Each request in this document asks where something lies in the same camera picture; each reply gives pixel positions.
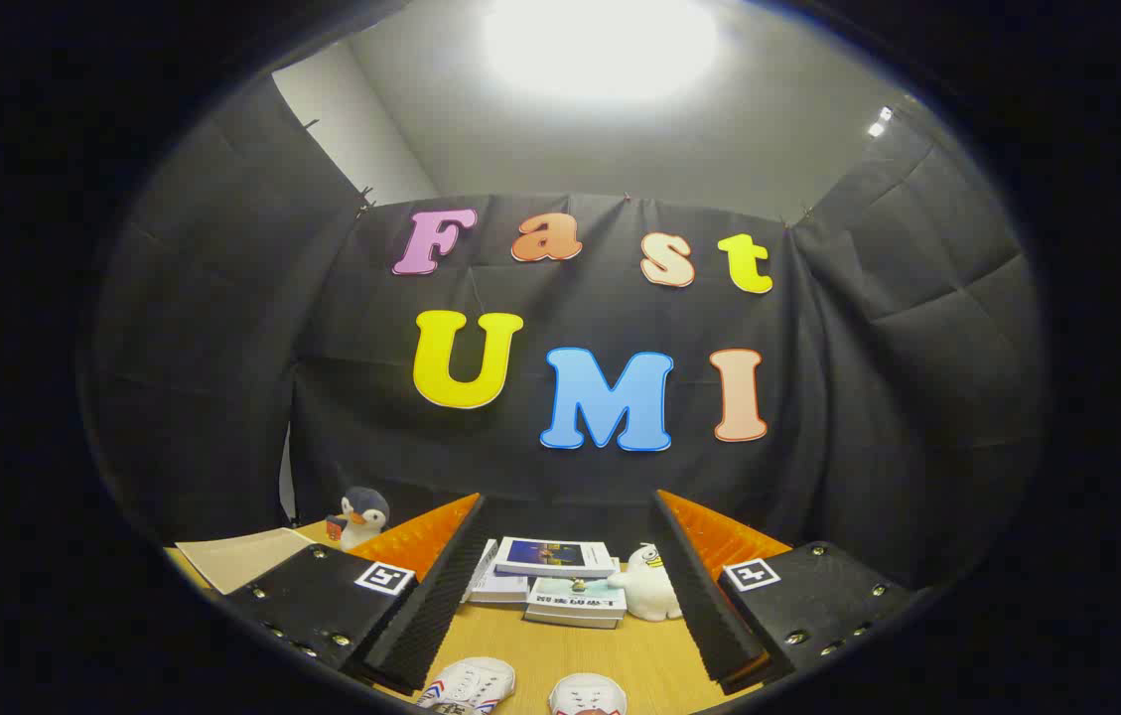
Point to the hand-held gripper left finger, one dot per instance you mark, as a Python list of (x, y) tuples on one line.
[(436, 606)]

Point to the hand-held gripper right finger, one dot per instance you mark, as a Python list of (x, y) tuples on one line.
[(704, 606)]

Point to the white canvas shoe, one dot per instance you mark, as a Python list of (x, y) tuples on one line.
[(466, 683), (588, 693)]

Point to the beige fabric storage box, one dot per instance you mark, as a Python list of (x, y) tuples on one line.
[(242, 558)]

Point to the white duck plush toy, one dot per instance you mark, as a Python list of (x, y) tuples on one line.
[(644, 591)]

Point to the plain white book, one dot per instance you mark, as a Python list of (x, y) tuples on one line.
[(505, 588)]

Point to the penguin plush toy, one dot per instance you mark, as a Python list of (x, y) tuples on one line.
[(361, 521)]

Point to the teal cover thick book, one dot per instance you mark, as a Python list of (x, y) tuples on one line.
[(575, 596)]

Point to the small ceiling spotlight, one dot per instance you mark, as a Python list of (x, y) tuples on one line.
[(879, 123)]

